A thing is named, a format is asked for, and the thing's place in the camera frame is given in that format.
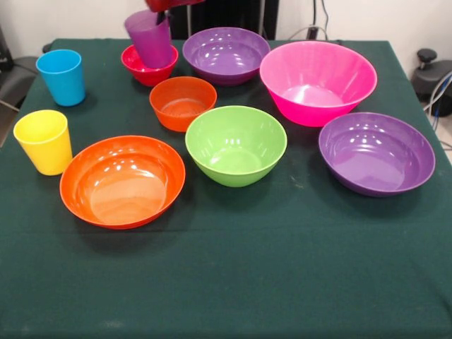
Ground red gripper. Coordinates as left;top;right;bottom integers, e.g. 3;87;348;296
145;0;206;27

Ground purple plastic cup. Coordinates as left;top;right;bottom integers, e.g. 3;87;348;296
124;9;174;69

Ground small red bowl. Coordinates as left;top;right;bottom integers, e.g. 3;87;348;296
121;44;179;88

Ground purple bowl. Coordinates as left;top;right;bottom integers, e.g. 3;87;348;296
182;27;272;88
318;112;436;198

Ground small orange bowl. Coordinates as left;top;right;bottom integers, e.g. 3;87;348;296
149;76;218;133

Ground blue plastic cup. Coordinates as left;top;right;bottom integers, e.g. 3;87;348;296
35;49;87;107

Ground green bowl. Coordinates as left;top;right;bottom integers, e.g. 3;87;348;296
184;105;288;188

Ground large pink bowl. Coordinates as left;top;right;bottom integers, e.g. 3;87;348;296
259;40;379;128

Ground black chair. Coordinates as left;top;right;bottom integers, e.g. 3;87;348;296
0;24;38;112

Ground large orange bowl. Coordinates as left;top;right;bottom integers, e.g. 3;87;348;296
59;135;186;231

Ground yellow plastic cup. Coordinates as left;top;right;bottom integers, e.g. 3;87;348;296
13;109;73;177

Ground dark green table cloth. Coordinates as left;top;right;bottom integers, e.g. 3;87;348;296
0;37;452;339

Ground black equipment with knob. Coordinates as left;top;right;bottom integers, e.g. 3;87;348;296
411;48;452;117

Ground grey cable with plug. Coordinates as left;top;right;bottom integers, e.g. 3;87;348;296
287;24;330;42

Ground black hanging cable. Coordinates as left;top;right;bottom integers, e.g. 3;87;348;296
319;0;331;40

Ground grey and blue cables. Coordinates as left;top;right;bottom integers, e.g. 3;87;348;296
422;70;452;117

